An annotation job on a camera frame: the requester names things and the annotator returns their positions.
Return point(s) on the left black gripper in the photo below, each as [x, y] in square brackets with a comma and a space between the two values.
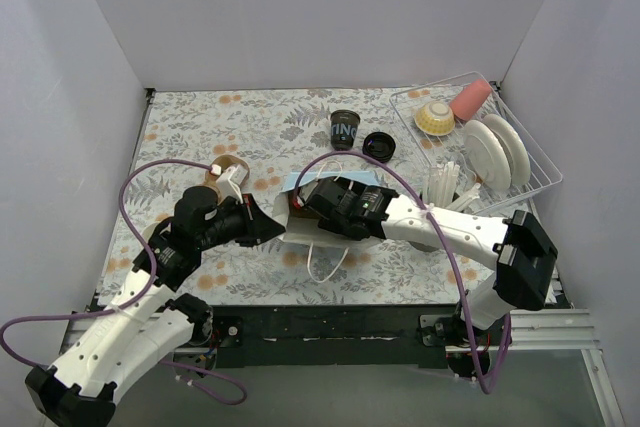
[250, 220]

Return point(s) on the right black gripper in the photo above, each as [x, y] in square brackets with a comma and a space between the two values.
[314, 195]

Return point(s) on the light blue paper bag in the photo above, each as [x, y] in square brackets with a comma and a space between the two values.
[302, 227]

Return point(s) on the stack of black lids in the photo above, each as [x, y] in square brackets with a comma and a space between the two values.
[379, 146]

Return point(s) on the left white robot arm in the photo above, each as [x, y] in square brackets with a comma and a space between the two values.
[148, 317]

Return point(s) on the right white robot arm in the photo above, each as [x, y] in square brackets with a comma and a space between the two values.
[517, 249]

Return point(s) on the back black coffee cup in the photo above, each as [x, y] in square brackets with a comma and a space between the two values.
[343, 129]

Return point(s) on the brown cardboard cup sleeves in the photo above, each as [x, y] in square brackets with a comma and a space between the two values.
[221, 164]

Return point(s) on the grey cup with straws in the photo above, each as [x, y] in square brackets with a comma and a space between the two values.
[443, 188]

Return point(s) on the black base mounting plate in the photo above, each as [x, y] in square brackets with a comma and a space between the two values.
[316, 335]

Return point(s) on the white paper cup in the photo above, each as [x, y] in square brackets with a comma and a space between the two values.
[149, 232]

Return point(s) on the floral tablecloth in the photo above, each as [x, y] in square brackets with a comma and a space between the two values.
[275, 132]

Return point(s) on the yellow patterned bowl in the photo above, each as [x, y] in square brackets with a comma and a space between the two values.
[435, 118]

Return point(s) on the front white plate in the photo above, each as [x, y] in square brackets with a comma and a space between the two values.
[486, 156]

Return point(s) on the white plate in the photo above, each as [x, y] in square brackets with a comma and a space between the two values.
[486, 156]
[513, 146]

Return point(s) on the pink plastic cup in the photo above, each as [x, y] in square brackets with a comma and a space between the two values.
[465, 105]

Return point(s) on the back white plate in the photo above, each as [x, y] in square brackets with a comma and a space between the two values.
[513, 146]

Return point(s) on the white wire dish rack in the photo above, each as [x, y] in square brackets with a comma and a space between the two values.
[431, 150]

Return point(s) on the aluminium frame rail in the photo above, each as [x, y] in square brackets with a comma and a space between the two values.
[558, 330]

